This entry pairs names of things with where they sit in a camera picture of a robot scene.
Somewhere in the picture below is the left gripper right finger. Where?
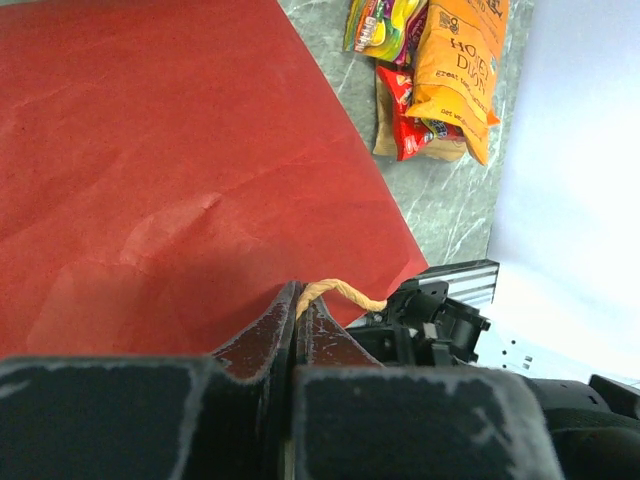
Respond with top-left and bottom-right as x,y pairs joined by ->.
292,300 -> 562,479

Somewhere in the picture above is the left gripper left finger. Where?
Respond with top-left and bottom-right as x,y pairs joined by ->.
1,282 -> 298,479

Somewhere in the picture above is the red paper bag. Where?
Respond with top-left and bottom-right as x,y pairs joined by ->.
1,1 -> 426,356

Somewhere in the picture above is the red snack packet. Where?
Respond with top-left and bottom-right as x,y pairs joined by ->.
375,62 -> 434,161

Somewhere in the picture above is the brown kettle chips bag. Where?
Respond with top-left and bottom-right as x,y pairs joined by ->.
372,78 -> 467,162

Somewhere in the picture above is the yellow orange snack packet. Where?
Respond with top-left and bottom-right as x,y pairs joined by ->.
407,0 -> 510,165

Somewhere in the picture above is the orange Foxs fruits candy bag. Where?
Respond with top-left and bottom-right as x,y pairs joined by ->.
343,0 -> 429,66

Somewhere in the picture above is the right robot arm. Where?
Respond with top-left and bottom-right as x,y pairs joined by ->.
347,279 -> 639,479

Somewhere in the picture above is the aluminium rail frame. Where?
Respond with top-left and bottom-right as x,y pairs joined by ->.
415,259 -> 500,309

